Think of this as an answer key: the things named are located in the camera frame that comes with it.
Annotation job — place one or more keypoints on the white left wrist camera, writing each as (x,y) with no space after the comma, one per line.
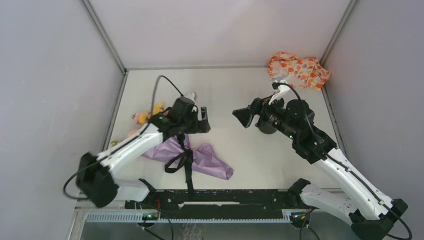
(191,95)

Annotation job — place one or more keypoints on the black ribbon with gold text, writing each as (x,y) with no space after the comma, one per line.
(183,160)

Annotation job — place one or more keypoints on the flower bouquet purple paper wrap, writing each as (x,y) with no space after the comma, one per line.
(195,159)

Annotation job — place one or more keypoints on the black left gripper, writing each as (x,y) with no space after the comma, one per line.
(200,126)

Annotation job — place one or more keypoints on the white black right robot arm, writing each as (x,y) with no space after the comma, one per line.
(369,212)

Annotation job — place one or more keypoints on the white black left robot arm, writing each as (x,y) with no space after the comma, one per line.
(96,176)

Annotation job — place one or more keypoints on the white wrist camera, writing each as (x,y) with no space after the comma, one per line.
(280,88)
(191,95)

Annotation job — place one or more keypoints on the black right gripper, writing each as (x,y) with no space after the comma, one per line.
(261,108)

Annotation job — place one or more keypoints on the aluminium corner frame profile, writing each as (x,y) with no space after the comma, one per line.
(99,27)

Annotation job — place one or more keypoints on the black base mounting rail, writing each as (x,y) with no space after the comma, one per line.
(222,204)

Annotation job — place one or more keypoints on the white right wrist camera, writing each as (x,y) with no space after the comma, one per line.
(280,88)

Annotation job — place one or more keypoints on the dark cylindrical vase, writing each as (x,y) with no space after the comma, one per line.
(265,128)

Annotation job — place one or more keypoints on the orange floral fabric bag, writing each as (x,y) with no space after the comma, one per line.
(299,72)

